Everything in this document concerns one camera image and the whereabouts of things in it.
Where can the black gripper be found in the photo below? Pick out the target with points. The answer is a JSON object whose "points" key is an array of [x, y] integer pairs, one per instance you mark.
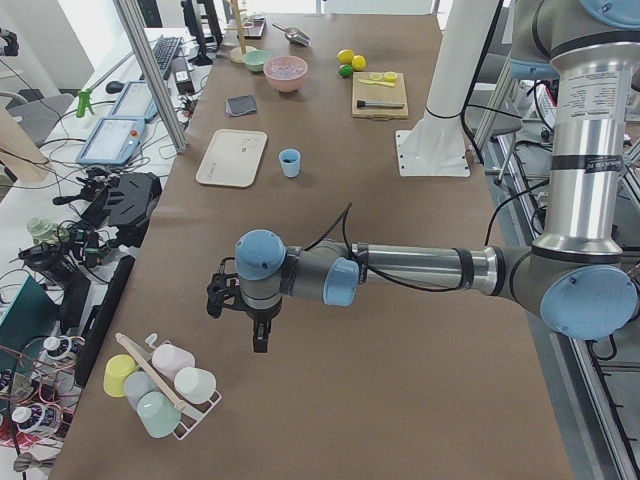
{"points": [[259, 315]]}

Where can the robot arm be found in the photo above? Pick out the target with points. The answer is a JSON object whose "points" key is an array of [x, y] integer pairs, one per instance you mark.
{"points": [[570, 277]]}

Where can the white plastic cup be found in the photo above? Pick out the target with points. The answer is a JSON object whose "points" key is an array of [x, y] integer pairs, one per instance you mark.
{"points": [[195, 385]]}

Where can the pink plastic cup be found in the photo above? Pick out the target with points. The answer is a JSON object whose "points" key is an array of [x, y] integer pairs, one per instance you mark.
{"points": [[169, 359]]}

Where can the mint green plastic cup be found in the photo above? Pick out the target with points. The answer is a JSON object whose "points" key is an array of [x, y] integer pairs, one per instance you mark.
{"points": [[158, 414]]}

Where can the grey plastic cup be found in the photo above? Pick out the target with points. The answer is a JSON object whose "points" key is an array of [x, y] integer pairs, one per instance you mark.
{"points": [[136, 386]]}

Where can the yellow plastic cup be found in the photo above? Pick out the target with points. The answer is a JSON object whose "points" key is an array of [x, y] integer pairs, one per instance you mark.
{"points": [[118, 368]]}

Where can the light blue plastic cup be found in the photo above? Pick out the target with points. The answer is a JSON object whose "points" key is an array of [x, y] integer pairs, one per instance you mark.
{"points": [[290, 170]]}

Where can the metal ice scoop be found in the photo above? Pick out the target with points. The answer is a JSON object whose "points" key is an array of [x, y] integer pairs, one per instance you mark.
{"points": [[294, 35]]}

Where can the beige rabbit tray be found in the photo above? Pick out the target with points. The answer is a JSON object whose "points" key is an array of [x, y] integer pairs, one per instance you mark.
{"points": [[232, 158]]}

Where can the grey folded cloth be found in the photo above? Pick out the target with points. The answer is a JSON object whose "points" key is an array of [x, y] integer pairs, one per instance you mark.
{"points": [[240, 105]]}

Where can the teach pendant lower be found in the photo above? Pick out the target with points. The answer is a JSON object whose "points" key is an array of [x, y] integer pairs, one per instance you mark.
{"points": [[113, 141]]}

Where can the teach pendant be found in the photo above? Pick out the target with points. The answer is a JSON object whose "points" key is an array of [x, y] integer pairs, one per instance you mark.
{"points": [[135, 100], [113, 141]]}

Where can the metal muddler black tip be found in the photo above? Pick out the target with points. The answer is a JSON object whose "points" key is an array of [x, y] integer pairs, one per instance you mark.
{"points": [[362, 104]]}

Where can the pink bowl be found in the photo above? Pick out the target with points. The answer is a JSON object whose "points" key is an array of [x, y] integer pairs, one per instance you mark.
{"points": [[286, 86]]}

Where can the wooden cutting board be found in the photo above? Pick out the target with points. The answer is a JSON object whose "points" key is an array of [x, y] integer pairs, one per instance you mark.
{"points": [[379, 93]]}

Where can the teach pendant upper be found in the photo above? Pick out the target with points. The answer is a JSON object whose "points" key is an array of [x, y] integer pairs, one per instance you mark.
{"points": [[135, 100]]}

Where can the mint green bowl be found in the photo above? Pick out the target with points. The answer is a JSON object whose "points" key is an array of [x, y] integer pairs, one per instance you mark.
{"points": [[255, 60]]}

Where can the yellow plastic knife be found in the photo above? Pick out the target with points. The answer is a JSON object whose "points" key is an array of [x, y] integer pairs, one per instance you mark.
{"points": [[376, 82]]}

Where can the green lime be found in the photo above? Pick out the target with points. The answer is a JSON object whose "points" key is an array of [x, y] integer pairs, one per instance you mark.
{"points": [[345, 71]]}

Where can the yellow lemon lower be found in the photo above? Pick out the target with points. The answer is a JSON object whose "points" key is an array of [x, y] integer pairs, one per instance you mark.
{"points": [[358, 63]]}

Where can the yellow lemon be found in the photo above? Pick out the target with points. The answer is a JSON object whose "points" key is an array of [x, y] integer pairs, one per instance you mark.
{"points": [[358, 63], [345, 56]]}

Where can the yellow lemon upper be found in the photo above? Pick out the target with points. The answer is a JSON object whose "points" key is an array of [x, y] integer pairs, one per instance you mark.
{"points": [[345, 56]]}

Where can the black keyboard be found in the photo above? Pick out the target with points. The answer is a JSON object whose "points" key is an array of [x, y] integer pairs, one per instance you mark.
{"points": [[165, 51]]}

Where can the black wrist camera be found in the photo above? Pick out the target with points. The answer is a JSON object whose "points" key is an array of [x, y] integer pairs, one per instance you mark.
{"points": [[224, 291]]}

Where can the white wire cup rack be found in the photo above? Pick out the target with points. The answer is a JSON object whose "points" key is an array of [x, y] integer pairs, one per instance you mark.
{"points": [[192, 415]]}

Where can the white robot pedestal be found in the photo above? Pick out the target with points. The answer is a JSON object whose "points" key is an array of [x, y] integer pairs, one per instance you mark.
{"points": [[436, 146]]}

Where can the aluminium frame post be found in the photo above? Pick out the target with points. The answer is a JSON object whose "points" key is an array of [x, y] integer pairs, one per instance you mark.
{"points": [[132, 23]]}

